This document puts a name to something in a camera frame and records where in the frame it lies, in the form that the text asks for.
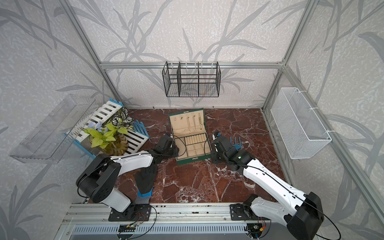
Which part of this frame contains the green jewelry box beige lining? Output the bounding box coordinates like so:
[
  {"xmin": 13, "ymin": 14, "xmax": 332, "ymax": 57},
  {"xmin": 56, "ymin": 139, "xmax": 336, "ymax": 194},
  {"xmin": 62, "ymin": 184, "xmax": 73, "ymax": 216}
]
[{"xmin": 169, "ymin": 109, "xmax": 212, "ymax": 165}]

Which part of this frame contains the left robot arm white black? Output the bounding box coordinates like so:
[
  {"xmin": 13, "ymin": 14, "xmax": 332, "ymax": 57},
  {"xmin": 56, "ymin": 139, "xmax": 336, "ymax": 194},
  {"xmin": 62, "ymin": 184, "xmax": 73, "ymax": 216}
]
[{"xmin": 76, "ymin": 135, "xmax": 179, "ymax": 213}]

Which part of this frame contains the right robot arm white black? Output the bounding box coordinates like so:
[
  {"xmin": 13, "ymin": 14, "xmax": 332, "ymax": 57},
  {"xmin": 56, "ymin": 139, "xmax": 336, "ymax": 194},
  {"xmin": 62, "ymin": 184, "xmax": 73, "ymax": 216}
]
[{"xmin": 211, "ymin": 133, "xmax": 325, "ymax": 240}]

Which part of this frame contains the white blue slatted fence stand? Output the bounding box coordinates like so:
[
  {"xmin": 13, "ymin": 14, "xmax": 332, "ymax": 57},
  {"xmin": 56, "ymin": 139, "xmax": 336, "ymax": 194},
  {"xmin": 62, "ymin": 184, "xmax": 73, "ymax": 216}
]
[{"xmin": 74, "ymin": 99, "xmax": 149, "ymax": 159}]

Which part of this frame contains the black glove blue cuff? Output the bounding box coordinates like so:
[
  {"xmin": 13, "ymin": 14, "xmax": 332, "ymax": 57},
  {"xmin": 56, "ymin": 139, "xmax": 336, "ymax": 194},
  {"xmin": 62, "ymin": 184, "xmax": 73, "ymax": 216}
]
[{"xmin": 135, "ymin": 164, "xmax": 158, "ymax": 198}]

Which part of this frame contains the green plant in amber vase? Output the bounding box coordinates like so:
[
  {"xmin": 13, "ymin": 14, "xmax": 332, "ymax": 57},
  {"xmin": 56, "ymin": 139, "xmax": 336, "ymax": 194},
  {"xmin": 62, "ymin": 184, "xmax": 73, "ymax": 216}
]
[{"xmin": 83, "ymin": 107, "xmax": 134, "ymax": 156}]

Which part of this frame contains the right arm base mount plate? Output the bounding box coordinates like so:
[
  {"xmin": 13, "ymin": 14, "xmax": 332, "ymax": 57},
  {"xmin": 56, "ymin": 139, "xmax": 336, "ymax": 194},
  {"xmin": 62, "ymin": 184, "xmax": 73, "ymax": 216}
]
[{"xmin": 230, "ymin": 194, "xmax": 271, "ymax": 223}]

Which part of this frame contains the black wire wall basket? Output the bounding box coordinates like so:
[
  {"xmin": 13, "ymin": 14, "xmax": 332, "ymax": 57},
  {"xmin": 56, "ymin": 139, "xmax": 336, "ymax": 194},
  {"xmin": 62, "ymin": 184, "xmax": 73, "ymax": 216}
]
[{"xmin": 162, "ymin": 62, "xmax": 222, "ymax": 98}]

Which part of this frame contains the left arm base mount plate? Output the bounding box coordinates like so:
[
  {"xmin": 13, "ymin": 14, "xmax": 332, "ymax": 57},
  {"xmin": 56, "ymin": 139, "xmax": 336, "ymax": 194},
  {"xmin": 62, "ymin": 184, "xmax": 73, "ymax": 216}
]
[{"xmin": 108, "ymin": 204, "xmax": 152, "ymax": 222}]

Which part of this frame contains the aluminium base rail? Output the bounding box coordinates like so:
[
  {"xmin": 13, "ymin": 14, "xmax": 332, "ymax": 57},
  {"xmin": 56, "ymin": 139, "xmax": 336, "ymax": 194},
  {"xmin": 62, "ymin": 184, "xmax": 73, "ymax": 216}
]
[{"xmin": 56, "ymin": 203, "xmax": 296, "ymax": 240}]

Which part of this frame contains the white mesh wall basket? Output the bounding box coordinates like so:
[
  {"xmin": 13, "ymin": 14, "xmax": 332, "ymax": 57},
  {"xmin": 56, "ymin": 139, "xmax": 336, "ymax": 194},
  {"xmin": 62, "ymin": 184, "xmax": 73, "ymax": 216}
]
[{"xmin": 271, "ymin": 88, "xmax": 332, "ymax": 159}]

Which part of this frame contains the clear acrylic wall shelf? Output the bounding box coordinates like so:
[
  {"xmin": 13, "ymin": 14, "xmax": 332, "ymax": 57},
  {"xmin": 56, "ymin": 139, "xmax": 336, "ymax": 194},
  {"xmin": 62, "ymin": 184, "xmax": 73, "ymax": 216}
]
[{"xmin": 9, "ymin": 95, "xmax": 99, "ymax": 164}]

